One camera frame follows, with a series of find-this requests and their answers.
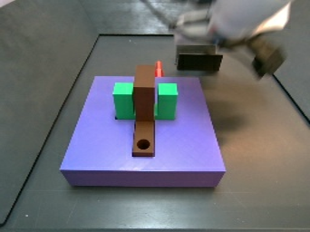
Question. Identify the green block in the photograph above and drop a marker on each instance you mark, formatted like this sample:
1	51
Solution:
124	100
168	98

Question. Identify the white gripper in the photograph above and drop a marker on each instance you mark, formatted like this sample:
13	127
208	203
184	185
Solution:
193	29

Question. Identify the green right block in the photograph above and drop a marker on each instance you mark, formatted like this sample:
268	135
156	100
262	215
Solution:
168	98

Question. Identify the green left block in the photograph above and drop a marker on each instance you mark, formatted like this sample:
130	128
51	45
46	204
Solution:
124	100

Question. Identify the black fixture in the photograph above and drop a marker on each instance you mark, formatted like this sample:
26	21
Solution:
198	58

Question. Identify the brown L-shaped bracket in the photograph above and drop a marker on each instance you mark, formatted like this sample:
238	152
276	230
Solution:
145	113

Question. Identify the purple base block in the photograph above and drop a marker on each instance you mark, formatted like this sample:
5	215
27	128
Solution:
188	159

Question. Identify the red peg object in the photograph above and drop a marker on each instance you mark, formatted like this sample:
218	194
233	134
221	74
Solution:
158	69

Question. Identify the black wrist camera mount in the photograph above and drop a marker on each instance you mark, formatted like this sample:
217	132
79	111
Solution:
269	56

